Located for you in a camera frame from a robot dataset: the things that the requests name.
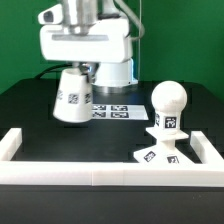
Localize black cables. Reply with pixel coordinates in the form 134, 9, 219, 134
33, 63, 73, 81

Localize white lamp shade cone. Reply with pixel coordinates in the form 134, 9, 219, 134
53, 68, 92, 123

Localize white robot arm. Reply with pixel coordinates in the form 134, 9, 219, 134
38, 0, 145, 92

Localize white marker sheet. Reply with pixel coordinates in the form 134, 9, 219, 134
92, 104, 148, 120

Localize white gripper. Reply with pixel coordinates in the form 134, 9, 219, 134
40, 19, 133, 82

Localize white lamp bulb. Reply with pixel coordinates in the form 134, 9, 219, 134
151, 81, 187, 134

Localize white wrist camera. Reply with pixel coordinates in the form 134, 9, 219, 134
38, 4, 63, 25

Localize white lamp base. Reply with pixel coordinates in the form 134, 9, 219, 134
133, 127, 192, 165

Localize white U-shaped fence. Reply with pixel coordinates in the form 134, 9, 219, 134
0, 128, 224, 187

